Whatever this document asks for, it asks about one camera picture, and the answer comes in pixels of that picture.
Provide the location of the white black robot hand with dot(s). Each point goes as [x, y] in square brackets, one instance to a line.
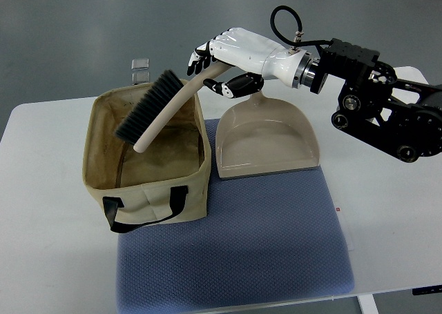
[258, 56]

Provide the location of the beige hand broom black bristles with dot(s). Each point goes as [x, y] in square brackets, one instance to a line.
[159, 104]

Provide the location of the beige plastic dustpan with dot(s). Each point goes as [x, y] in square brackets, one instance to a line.
[262, 136]

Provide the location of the clear floor plates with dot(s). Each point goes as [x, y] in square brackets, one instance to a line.
[140, 71]

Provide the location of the blue textured mat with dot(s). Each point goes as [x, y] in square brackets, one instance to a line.
[269, 238]

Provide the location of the white table leg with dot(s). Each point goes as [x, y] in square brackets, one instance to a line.
[367, 304]

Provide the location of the black table control panel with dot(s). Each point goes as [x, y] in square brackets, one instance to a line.
[427, 290]

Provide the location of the beige fabric bag black handle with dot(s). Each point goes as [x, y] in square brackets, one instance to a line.
[166, 184]

